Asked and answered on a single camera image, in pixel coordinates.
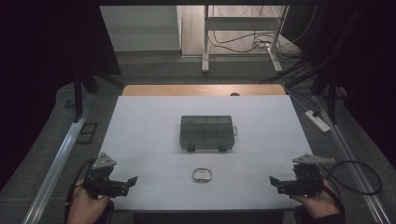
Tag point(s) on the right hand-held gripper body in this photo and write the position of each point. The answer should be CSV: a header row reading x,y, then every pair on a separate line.
x,y
306,182

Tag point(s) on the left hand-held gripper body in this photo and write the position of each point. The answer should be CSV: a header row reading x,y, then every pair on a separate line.
x,y
99,182

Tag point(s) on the dark clear plastic compartment box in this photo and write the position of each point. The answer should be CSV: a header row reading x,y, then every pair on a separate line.
x,y
207,133

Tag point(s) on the person's right hand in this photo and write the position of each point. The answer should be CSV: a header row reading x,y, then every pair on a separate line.
x,y
320,205

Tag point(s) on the person's left hand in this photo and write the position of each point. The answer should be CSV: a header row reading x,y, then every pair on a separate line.
x,y
84,208

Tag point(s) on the black floor plate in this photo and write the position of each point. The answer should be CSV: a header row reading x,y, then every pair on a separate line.
x,y
87,133

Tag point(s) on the white power strip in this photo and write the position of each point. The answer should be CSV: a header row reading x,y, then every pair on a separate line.
x,y
317,122

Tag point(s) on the black plug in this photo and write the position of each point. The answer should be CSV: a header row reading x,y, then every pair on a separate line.
x,y
316,113

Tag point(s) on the black metal stand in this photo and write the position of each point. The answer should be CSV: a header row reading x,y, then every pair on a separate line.
x,y
77,99
332,99

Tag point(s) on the wooden table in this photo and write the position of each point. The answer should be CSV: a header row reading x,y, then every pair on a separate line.
x,y
202,90

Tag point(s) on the black curtain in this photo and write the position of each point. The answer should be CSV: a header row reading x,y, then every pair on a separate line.
x,y
367,62
40,62

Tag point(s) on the aluminium rail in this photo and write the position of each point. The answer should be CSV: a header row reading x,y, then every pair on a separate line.
x,y
56,168
351,168

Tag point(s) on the white desk frame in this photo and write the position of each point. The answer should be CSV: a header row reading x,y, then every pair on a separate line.
x,y
241,23

